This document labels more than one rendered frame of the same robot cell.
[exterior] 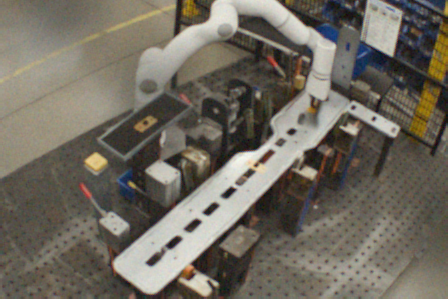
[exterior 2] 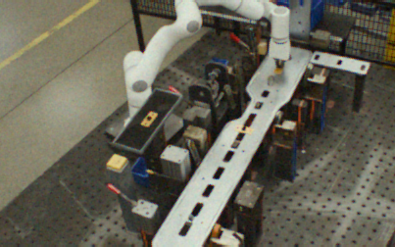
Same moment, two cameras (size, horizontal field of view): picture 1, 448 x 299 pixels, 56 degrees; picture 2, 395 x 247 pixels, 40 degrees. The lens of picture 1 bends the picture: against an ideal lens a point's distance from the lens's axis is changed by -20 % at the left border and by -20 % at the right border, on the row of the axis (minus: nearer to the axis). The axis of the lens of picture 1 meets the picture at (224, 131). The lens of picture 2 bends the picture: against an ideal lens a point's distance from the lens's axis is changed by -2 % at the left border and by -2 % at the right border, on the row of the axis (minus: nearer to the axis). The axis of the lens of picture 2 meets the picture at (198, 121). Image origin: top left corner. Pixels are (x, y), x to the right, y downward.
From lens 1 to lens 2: 60 cm
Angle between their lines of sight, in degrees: 3
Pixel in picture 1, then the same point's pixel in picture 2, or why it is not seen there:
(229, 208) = (232, 169)
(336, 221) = (326, 161)
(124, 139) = (135, 136)
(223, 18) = (188, 16)
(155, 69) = (142, 71)
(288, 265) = (295, 209)
